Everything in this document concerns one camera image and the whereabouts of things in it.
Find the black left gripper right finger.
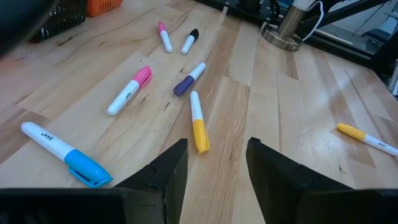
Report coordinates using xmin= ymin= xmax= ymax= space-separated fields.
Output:
xmin=245 ymin=137 xmax=398 ymax=224

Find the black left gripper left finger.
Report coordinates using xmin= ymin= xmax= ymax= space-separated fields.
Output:
xmin=0 ymin=138 xmax=189 ymax=224

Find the yellow capped SKK marker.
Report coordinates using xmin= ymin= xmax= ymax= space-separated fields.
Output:
xmin=337 ymin=123 xmax=398 ymax=157

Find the yellow capped white marker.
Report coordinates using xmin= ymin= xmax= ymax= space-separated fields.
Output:
xmin=190 ymin=90 xmax=211 ymax=154

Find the magenta capped white marker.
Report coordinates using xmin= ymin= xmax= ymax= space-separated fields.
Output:
xmin=107 ymin=65 xmax=153 ymax=116

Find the purple capped white marker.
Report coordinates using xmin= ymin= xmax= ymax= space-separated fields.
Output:
xmin=173 ymin=62 xmax=207 ymax=96

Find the pink marker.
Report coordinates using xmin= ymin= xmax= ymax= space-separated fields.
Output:
xmin=157 ymin=21 xmax=174 ymax=54

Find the short light blue capped marker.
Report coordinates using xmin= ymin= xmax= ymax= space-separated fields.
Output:
xmin=20 ymin=121 xmax=114 ymax=189

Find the white bulb brass lamp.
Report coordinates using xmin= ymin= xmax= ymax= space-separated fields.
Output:
xmin=261 ymin=0 xmax=317 ymax=52

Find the black capped white marker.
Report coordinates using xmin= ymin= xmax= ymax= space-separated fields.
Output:
xmin=181 ymin=28 xmax=200 ymax=55

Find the orange plastic mesh basket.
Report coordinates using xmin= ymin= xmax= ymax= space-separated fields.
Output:
xmin=86 ymin=0 xmax=124 ymax=17

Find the black plastic mesh basket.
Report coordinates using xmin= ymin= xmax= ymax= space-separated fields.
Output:
xmin=29 ymin=0 xmax=88 ymax=44

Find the white metal bracket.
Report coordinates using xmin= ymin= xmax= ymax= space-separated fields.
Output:
xmin=388 ymin=59 xmax=398 ymax=96

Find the white lamp cable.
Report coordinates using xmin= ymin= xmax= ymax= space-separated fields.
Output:
xmin=301 ymin=1 xmax=325 ymax=42

